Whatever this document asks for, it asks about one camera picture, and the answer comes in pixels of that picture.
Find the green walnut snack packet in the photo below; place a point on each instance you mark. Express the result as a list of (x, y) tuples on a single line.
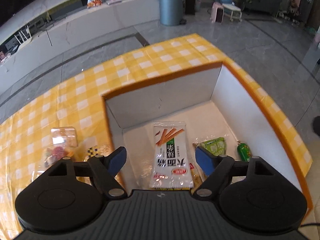
[(216, 146)]

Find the grey metal trash bin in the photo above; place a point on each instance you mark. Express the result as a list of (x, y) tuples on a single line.
[(171, 12)]

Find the green sausage stick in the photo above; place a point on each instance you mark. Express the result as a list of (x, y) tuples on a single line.
[(244, 151)]

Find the yellow waffle snack bag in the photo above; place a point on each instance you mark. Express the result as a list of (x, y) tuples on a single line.
[(197, 176)]

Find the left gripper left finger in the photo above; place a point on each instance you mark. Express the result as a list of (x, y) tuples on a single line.
[(104, 170)]

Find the white tv console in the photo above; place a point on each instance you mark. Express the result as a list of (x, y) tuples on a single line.
[(74, 30)]

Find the white round stool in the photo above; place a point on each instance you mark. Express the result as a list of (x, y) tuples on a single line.
[(232, 12)]

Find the yellow checkered tablecloth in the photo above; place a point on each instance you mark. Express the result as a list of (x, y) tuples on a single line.
[(78, 102)]

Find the white wifi router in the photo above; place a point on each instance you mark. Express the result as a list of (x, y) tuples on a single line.
[(23, 37)]

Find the pink space heater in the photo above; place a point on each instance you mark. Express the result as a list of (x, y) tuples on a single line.
[(217, 13)]

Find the mixed veggie chips bag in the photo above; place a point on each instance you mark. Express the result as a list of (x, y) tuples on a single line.
[(64, 142)]

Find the puffed rice snack bag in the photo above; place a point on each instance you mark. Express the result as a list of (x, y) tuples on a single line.
[(104, 150)]

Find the white breadstick snack packet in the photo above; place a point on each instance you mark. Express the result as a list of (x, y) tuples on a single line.
[(171, 166)]

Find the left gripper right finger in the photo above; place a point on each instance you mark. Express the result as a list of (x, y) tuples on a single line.
[(217, 169)]

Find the orange cardboard box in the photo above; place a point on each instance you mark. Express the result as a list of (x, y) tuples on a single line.
[(213, 100)]

